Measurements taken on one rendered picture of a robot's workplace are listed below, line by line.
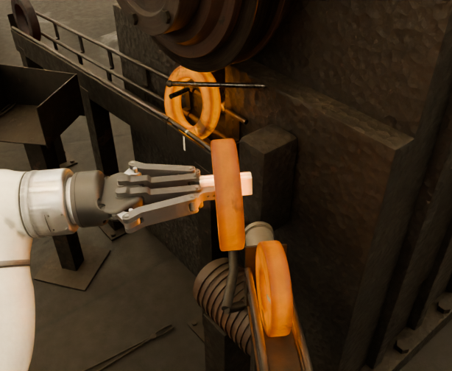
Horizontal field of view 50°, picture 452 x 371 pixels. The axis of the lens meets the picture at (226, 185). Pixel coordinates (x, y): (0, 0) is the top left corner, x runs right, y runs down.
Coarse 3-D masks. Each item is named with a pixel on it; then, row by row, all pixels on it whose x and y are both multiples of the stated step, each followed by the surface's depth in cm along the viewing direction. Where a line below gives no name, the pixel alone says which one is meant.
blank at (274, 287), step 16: (256, 256) 85; (272, 256) 75; (256, 272) 86; (272, 272) 73; (288, 272) 74; (272, 288) 73; (288, 288) 73; (272, 304) 73; (288, 304) 73; (272, 320) 73; (288, 320) 74; (272, 336) 77
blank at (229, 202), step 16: (224, 144) 63; (224, 160) 61; (224, 176) 60; (240, 176) 60; (224, 192) 60; (240, 192) 60; (224, 208) 60; (240, 208) 60; (224, 224) 60; (240, 224) 61; (224, 240) 62; (240, 240) 62
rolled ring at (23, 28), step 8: (16, 0) 180; (24, 0) 178; (16, 8) 186; (24, 8) 177; (32, 8) 178; (16, 16) 189; (32, 16) 178; (24, 24) 191; (32, 24) 179; (32, 32) 181; (40, 32) 183
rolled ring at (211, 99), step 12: (180, 72) 118; (192, 72) 114; (168, 96) 123; (180, 96) 124; (204, 96) 113; (216, 96) 112; (168, 108) 123; (180, 108) 124; (204, 108) 113; (216, 108) 113; (180, 120) 122; (204, 120) 114; (216, 120) 114; (204, 132) 115
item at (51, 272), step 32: (0, 64) 143; (0, 96) 147; (32, 96) 148; (64, 96) 134; (0, 128) 140; (32, 128) 138; (64, 128) 137; (32, 160) 146; (64, 256) 171; (96, 256) 180
